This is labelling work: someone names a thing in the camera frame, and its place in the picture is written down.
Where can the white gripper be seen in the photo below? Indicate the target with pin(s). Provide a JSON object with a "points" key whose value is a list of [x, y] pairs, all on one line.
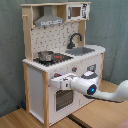
{"points": [[63, 82]]}

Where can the oven door with handle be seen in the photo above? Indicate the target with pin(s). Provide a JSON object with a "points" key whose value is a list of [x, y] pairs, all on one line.
{"points": [[63, 98]]}

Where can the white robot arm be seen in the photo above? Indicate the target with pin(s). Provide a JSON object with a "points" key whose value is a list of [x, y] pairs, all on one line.
{"points": [[88, 85]]}

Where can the wooden toy kitchen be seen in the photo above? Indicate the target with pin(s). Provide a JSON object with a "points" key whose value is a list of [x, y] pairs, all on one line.
{"points": [[40, 94]]}

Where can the left red stove knob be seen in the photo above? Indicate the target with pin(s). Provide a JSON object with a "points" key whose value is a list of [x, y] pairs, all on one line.
{"points": [[56, 75]]}

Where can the red stove knob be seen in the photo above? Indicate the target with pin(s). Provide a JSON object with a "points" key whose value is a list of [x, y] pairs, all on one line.
{"points": [[74, 69], [56, 75]]}

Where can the right red stove knob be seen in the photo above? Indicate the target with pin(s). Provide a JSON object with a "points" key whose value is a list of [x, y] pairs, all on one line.
{"points": [[74, 69]]}

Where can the black toy stovetop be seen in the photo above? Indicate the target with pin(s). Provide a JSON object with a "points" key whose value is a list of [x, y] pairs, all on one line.
{"points": [[57, 58]]}

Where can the small metal pot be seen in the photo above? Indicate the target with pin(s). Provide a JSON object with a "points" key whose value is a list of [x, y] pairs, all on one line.
{"points": [[46, 55]]}

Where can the grey toy sink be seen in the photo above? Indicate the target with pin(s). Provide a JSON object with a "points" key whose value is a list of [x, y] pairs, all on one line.
{"points": [[79, 51]]}

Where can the black toy faucet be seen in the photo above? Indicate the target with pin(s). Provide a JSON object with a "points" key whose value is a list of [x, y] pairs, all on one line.
{"points": [[71, 44]]}

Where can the grey range hood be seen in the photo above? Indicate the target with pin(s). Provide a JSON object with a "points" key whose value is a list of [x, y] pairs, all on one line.
{"points": [[48, 18]]}

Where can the toy microwave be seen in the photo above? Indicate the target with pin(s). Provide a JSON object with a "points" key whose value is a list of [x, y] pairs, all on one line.
{"points": [[78, 11]]}

